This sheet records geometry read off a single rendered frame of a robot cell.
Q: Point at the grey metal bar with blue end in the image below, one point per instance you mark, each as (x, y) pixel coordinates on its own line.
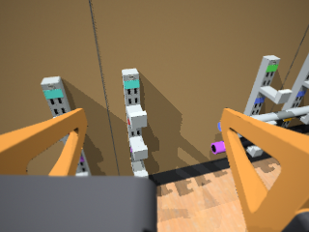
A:
(284, 114)

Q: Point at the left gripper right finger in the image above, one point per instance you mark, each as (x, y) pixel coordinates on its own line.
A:
(263, 210)

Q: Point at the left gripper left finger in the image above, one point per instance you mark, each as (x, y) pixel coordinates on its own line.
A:
(18, 147)

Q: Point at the black metal bar with violet end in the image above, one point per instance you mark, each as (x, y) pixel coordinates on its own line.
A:
(218, 147)

